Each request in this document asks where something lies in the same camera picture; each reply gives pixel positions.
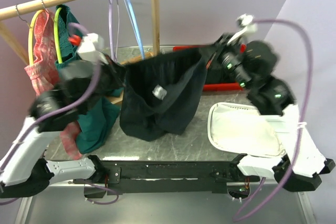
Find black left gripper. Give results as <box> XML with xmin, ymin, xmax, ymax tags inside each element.
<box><xmin>82</xmin><ymin>54</ymin><xmax>129</xmax><ymax>112</ymax></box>

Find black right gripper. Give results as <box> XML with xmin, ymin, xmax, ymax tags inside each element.
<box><xmin>198</xmin><ymin>34</ymin><xmax>252</xmax><ymax>90</ymax></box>

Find dark navy shorts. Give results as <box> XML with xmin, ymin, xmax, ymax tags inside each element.
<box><xmin>120</xmin><ymin>48</ymin><xmax>207</xmax><ymax>142</ymax></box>

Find purple hanger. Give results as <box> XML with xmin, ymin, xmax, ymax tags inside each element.
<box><xmin>108</xmin><ymin>0</ymin><xmax>120</xmax><ymax>62</ymax></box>

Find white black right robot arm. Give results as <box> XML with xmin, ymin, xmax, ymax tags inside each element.
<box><xmin>207</xmin><ymin>35</ymin><xmax>335</xmax><ymax>192</ymax></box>

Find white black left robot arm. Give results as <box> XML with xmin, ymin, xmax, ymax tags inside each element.
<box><xmin>1</xmin><ymin>55</ymin><xmax>125</xmax><ymax>199</ymax></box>

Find green shorts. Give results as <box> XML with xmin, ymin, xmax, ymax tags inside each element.
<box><xmin>55</xmin><ymin>5</ymin><xmax>120</xmax><ymax>155</ymax></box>

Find blue hanger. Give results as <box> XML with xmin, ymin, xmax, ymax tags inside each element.
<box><xmin>124</xmin><ymin>0</ymin><xmax>145</xmax><ymax>59</ymax></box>

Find pink shorts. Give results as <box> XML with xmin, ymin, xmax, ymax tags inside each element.
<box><xmin>25</xmin><ymin>11</ymin><xmax>82</xmax><ymax>160</ymax></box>

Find lime green hanger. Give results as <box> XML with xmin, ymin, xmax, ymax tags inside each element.
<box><xmin>54</xmin><ymin>7</ymin><xmax>62</xmax><ymax>63</ymax></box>

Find yellow hanger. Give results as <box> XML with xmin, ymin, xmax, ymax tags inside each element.
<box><xmin>28</xmin><ymin>10</ymin><xmax>44</xmax><ymax>65</ymax></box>

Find red plastic bin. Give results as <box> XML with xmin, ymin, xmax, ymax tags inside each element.
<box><xmin>173</xmin><ymin>45</ymin><xmax>242</xmax><ymax>92</ymax></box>

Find wooden clothes rack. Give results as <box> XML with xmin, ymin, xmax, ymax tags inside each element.
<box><xmin>0</xmin><ymin>0</ymin><xmax>161</xmax><ymax>105</ymax></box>

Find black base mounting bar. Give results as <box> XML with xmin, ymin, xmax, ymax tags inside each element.
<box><xmin>89</xmin><ymin>155</ymin><xmax>260</xmax><ymax>194</ymax></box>

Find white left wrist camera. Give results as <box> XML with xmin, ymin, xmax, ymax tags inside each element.
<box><xmin>68</xmin><ymin>33</ymin><xmax>104</xmax><ymax>62</ymax></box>

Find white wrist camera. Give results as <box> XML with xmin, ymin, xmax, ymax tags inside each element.
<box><xmin>227</xmin><ymin>14</ymin><xmax>257</xmax><ymax>45</ymax></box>
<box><xmin>68</xmin><ymin>33</ymin><xmax>104</xmax><ymax>62</ymax></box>

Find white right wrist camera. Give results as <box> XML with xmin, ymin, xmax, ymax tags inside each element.
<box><xmin>227</xmin><ymin>14</ymin><xmax>257</xmax><ymax>45</ymax></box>

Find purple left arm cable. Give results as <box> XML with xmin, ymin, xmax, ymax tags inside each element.
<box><xmin>0</xmin><ymin>22</ymin><xmax>102</xmax><ymax>206</ymax></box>

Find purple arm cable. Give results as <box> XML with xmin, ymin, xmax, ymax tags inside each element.
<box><xmin>0</xmin><ymin>22</ymin><xmax>102</xmax><ymax>206</ymax></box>
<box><xmin>232</xmin><ymin>18</ymin><xmax>313</xmax><ymax>222</ymax></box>

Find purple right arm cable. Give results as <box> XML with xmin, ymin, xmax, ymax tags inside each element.
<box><xmin>232</xmin><ymin>18</ymin><xmax>313</xmax><ymax>222</ymax></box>

